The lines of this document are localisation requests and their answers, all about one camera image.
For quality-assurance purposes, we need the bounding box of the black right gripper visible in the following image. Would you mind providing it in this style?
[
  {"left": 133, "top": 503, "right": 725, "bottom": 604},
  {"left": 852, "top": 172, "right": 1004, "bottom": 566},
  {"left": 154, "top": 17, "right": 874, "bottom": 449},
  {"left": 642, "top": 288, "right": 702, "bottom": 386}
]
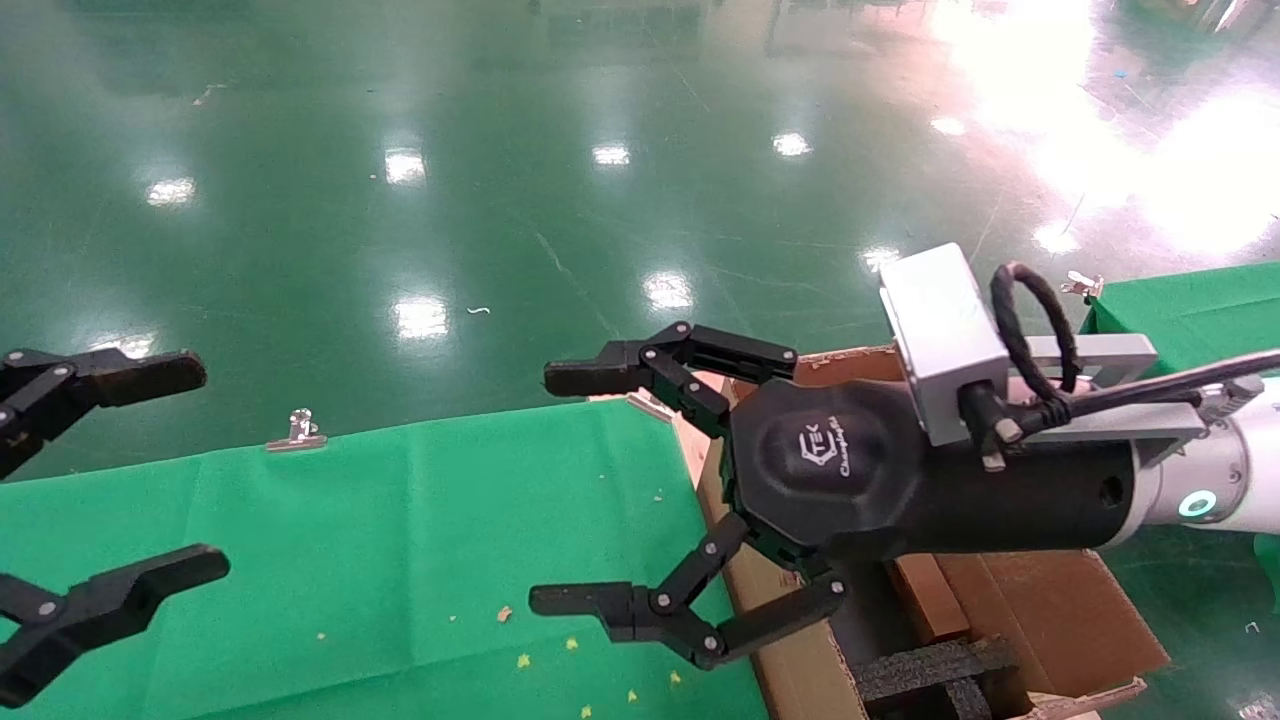
[{"left": 529, "top": 322, "right": 1142, "bottom": 670}]

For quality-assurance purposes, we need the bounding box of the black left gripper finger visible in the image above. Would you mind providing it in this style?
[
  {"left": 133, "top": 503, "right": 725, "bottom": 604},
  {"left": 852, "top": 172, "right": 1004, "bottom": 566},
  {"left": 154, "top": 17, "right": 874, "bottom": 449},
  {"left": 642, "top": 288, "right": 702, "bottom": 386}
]
[
  {"left": 0, "top": 546, "right": 231, "bottom": 709},
  {"left": 0, "top": 350, "right": 208, "bottom": 481}
]

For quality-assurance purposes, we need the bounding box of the small cardboard box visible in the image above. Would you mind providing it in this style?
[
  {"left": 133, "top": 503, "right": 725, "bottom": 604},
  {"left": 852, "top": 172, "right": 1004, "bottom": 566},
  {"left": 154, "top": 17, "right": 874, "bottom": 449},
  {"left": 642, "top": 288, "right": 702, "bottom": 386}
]
[{"left": 892, "top": 553, "right": 972, "bottom": 645}]

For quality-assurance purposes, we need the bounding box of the large open cardboard carton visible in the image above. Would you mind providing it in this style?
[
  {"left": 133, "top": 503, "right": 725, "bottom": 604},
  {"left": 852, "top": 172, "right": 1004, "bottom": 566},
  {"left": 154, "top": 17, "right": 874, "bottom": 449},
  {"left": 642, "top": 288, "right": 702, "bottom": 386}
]
[{"left": 697, "top": 345, "right": 1169, "bottom": 720}]

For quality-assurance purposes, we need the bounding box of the green table cloth with scraps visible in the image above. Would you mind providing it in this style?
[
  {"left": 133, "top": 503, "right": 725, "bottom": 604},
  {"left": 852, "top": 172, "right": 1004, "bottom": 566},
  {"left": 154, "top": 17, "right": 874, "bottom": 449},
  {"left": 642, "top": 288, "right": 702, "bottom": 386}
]
[{"left": 0, "top": 398, "right": 769, "bottom": 720}]

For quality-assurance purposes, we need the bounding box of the black foam insert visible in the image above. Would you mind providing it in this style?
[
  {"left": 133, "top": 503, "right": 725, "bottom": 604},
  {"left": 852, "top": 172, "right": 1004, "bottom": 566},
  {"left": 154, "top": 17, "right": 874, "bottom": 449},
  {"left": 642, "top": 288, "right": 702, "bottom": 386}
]
[{"left": 850, "top": 640, "right": 1017, "bottom": 720}]

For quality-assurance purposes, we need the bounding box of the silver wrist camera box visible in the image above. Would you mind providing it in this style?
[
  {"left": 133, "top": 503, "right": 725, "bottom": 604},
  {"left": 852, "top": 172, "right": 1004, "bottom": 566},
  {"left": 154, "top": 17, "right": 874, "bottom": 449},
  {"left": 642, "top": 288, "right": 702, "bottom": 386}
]
[{"left": 878, "top": 243, "right": 1012, "bottom": 447}]

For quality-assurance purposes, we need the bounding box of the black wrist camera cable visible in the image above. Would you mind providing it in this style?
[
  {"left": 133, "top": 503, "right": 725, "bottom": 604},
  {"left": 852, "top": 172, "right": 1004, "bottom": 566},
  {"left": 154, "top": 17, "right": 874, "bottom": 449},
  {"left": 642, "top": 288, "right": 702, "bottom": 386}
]
[{"left": 960, "top": 261, "right": 1280, "bottom": 472}]

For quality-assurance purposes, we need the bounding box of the silver camera mount bracket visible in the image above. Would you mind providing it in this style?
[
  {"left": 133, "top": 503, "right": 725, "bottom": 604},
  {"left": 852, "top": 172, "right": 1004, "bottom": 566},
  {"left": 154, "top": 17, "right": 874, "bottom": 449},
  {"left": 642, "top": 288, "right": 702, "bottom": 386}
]
[{"left": 1005, "top": 334, "right": 1212, "bottom": 442}]

